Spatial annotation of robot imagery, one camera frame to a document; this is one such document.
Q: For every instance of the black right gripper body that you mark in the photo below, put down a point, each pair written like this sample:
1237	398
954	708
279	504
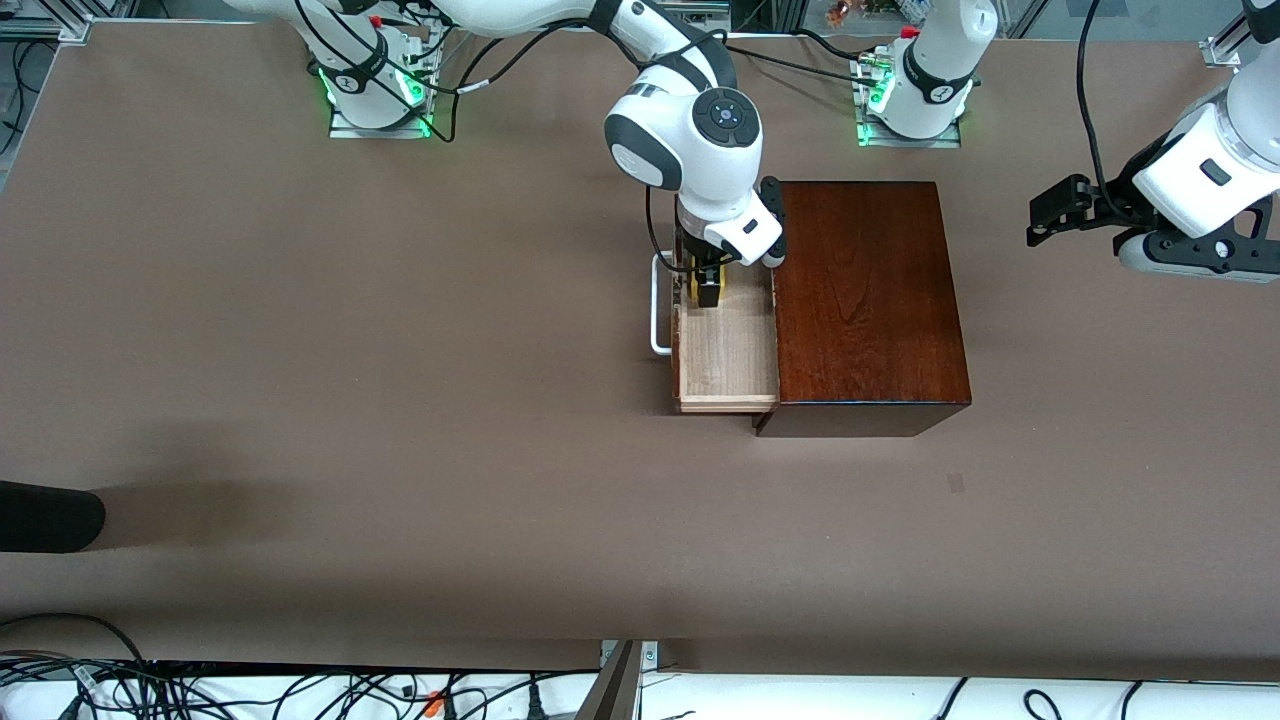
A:
694	250

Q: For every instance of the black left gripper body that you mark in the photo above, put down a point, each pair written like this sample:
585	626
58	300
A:
1108	205

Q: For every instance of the yellow wooden block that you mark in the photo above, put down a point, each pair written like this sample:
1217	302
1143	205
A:
691	290

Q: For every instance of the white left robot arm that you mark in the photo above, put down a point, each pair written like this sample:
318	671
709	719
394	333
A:
935	60

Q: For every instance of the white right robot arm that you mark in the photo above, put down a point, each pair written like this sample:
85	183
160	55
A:
700	150

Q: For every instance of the dark brown wooden cabinet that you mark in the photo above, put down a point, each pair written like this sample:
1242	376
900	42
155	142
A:
870	320

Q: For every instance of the white power strip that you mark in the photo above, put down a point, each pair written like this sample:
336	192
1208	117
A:
655	20

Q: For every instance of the black cylindrical object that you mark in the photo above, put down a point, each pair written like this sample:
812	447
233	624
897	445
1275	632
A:
50	515

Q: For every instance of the aluminium frame profile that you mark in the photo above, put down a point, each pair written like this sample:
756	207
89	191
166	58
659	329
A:
60	28
1225	48

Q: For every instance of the aluminium post with bracket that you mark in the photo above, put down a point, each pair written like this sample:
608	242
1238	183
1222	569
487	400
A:
615	690

